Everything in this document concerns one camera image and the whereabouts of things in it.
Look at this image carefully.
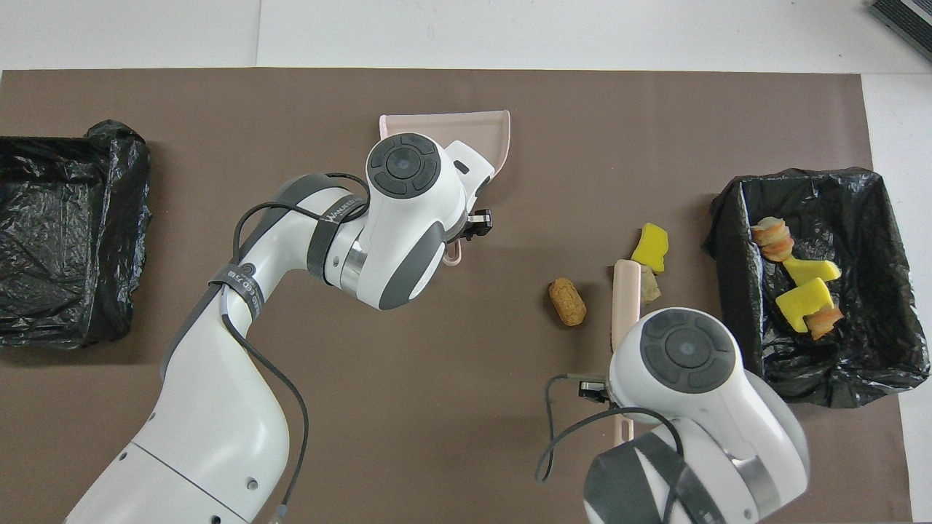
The plain yellow sponge piece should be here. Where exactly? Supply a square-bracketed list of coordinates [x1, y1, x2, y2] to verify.
[631, 223, 669, 274]

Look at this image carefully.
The beige plastic dustpan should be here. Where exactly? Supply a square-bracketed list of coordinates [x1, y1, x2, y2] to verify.
[379, 111, 510, 267]

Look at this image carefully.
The brown table mat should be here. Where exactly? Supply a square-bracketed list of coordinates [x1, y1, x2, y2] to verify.
[0, 69, 915, 524]

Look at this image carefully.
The curved yellow sponge piece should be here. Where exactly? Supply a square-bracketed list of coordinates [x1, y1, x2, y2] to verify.
[783, 258, 842, 289]

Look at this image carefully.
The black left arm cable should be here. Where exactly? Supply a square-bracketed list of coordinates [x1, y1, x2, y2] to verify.
[218, 172, 374, 510]

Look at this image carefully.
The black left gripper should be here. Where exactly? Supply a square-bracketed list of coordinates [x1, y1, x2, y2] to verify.
[462, 210, 494, 242]

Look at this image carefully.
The black bag lined bin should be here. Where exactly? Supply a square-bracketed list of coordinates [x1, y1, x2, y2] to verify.
[703, 167, 931, 408]
[0, 120, 154, 350]

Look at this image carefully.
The brown oval bread-like chunk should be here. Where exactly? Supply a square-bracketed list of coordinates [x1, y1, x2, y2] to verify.
[548, 277, 588, 327]

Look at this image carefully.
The yellow sponge with green pad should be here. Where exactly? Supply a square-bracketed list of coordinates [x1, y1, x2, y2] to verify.
[775, 278, 835, 333]

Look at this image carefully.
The beige hand brush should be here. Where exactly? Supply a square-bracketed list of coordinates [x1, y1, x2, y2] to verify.
[612, 260, 643, 446]

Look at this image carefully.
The beige layered sponge chunk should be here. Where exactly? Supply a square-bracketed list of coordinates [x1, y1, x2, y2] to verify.
[750, 217, 795, 263]

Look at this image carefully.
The dark ribbed object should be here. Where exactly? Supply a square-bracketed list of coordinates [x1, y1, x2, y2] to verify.
[866, 0, 932, 63]

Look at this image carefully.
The orange striped sponge chunk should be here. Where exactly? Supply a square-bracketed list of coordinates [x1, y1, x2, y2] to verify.
[805, 306, 844, 341]

